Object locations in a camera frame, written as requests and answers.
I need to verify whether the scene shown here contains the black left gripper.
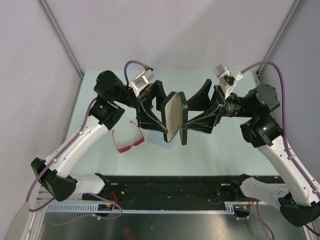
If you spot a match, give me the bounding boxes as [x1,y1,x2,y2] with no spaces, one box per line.
[112,79,177,133]

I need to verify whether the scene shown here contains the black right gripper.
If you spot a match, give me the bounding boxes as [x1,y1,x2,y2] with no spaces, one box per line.
[178,79,257,134]

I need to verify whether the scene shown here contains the dark green glasses case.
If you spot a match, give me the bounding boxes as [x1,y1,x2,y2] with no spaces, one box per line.
[160,91,188,146]

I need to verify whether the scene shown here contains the light blue cleaning cloth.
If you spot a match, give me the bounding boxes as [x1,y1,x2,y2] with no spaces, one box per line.
[146,131,173,150]

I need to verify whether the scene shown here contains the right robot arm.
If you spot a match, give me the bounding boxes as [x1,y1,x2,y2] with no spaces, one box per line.
[182,79,320,227]

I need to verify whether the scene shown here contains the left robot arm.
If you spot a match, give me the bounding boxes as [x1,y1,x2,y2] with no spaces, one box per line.
[31,67,168,202]

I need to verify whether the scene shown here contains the red sunglasses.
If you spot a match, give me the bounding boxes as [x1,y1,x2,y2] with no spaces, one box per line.
[112,120,145,154]

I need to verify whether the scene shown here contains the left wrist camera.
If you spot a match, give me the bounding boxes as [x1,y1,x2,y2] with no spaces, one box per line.
[131,67,155,97]

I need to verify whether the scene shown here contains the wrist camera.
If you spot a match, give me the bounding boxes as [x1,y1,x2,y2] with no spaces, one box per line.
[214,64,243,99]
[131,67,155,97]

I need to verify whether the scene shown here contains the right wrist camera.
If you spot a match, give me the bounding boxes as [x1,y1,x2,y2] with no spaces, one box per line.
[214,64,243,99]

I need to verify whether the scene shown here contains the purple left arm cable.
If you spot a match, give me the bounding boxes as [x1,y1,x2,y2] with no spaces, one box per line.
[24,60,151,221]

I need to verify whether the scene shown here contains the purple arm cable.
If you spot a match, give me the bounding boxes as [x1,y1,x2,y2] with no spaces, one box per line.
[241,59,320,238]
[24,60,151,221]

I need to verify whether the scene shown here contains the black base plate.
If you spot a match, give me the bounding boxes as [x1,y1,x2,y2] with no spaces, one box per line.
[98,174,259,207]

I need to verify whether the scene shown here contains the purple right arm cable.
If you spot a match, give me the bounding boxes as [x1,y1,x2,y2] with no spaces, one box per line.
[241,59,320,238]

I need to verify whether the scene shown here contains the right aluminium frame post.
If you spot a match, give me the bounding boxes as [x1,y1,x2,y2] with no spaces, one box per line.
[263,0,305,61]

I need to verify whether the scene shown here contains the aluminium frame post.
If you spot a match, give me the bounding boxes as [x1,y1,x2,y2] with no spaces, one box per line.
[36,0,85,80]
[263,0,305,61]

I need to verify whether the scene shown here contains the grey slotted cable duct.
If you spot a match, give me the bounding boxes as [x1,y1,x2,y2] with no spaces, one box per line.
[46,202,242,215]

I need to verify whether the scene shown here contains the left aluminium frame post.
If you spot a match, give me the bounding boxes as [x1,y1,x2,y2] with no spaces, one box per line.
[36,0,85,80]

